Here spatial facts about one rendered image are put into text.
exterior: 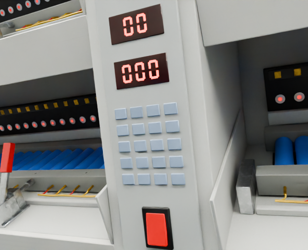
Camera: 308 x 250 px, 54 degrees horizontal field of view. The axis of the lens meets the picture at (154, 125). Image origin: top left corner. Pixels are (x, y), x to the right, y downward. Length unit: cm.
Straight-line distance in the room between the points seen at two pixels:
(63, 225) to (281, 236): 21
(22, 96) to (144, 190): 42
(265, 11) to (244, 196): 15
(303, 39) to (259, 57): 5
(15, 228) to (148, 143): 20
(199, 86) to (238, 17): 6
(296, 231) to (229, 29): 16
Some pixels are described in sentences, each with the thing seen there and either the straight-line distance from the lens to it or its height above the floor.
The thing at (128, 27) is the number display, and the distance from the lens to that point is 24.
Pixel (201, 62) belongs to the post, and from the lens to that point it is 23.
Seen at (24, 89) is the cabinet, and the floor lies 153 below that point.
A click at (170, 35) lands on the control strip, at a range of 23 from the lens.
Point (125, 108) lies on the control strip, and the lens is 24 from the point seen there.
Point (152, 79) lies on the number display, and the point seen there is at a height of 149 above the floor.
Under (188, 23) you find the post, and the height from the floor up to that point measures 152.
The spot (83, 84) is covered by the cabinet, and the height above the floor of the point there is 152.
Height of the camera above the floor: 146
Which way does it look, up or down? 3 degrees down
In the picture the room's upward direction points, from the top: 6 degrees counter-clockwise
